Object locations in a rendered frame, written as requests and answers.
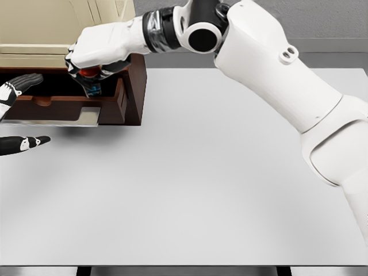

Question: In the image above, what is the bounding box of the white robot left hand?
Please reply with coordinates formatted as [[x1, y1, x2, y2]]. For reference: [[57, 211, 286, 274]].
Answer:
[[0, 72, 52, 158]]

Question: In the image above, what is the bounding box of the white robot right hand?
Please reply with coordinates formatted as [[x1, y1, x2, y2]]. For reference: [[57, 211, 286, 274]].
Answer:
[[64, 22, 132, 81]]

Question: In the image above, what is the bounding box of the red button black switch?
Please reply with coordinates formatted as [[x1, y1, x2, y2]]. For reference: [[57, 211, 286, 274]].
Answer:
[[76, 66, 104, 99]]

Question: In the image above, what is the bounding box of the brown drawer with metal handle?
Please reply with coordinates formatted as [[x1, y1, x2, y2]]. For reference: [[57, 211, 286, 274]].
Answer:
[[0, 68, 129, 128]]

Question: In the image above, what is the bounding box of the cream and brown cabinet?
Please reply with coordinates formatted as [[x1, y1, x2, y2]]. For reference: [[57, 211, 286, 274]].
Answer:
[[0, 0, 148, 127]]

